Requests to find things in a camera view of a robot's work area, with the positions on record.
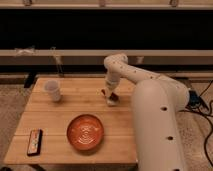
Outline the black rectangular box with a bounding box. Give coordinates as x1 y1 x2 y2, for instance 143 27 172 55
27 129 43 156

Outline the wooden table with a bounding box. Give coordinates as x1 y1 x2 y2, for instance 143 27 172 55
4 78 137 164

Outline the white plastic cup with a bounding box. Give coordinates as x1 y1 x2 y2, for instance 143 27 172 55
44 80 61 102

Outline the blue power adapter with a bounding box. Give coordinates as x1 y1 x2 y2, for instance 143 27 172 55
189 90 200 107

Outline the black cable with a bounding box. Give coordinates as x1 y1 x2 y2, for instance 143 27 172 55
176 79 213 168

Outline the grey horizontal rail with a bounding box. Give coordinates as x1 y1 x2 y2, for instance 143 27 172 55
0 49 213 66

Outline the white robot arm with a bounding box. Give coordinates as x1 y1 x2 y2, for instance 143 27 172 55
104 54 189 171

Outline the orange bowl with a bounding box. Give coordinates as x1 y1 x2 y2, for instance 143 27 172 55
66 114 104 151

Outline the red pepper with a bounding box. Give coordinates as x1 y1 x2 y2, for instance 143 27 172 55
109 93 119 101

